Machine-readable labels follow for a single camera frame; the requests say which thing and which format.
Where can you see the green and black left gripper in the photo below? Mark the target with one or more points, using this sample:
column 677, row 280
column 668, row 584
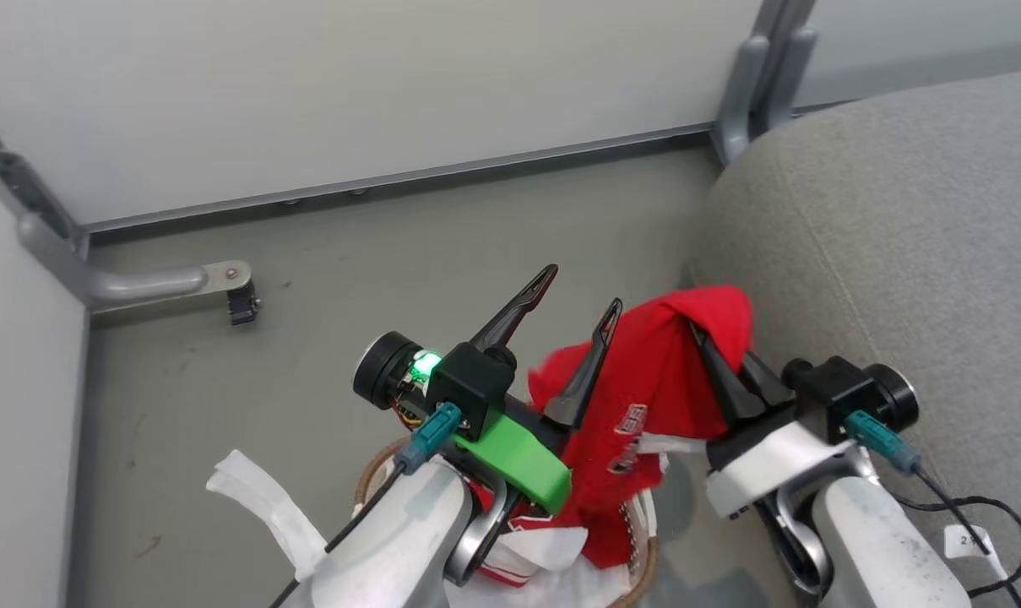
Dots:
column 518, row 460

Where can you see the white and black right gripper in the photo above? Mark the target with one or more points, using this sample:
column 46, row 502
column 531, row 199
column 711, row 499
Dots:
column 768, row 464

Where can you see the red garment with printed patch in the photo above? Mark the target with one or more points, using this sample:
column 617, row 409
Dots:
column 645, row 380

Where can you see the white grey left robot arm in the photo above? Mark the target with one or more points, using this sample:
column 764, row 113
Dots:
column 400, row 540

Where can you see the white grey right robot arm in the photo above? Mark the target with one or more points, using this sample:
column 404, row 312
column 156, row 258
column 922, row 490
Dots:
column 882, row 549

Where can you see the black round right wrist motor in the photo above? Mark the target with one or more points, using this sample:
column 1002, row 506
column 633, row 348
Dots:
column 897, row 393

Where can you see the black round wrist motor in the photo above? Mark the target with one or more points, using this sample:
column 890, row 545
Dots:
column 385, row 370
column 897, row 393

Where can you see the black round left wrist motor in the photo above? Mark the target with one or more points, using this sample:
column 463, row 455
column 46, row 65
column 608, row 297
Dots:
column 385, row 370

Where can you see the grey fabric sofa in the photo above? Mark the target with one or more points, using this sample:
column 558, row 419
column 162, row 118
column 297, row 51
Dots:
column 898, row 253

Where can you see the small black floor clamp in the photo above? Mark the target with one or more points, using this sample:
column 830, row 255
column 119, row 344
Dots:
column 241, row 306

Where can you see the white cloth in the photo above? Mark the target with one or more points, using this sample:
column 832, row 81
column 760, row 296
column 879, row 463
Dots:
column 261, row 502

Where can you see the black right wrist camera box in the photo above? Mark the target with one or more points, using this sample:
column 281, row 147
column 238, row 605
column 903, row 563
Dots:
column 835, row 390

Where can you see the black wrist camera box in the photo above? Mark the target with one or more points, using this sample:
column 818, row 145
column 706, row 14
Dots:
column 835, row 390
column 469, row 382

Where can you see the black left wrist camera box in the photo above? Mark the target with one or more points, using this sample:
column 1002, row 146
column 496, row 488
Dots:
column 469, row 382

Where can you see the grey partition base rail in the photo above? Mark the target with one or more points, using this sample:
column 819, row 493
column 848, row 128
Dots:
column 392, row 179

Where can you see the grey metal partition post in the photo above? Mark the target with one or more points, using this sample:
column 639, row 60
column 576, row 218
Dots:
column 759, row 80

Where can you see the grey metal partition foot bracket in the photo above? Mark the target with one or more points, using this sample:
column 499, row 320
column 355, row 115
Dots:
column 122, row 283

